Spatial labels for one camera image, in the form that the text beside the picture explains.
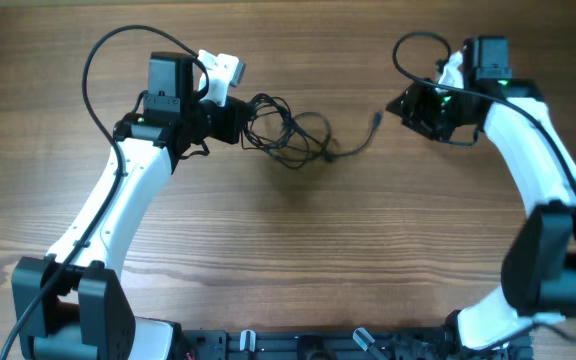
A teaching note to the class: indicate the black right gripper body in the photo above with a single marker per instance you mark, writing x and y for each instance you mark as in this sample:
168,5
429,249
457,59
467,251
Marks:
419,110

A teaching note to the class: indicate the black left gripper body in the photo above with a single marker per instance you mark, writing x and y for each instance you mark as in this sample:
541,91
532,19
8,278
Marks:
233,120

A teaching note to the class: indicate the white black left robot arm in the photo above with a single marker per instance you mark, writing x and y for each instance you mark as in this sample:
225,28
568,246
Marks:
70,303

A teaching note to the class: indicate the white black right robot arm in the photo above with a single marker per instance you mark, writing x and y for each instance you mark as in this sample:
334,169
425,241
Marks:
475,87

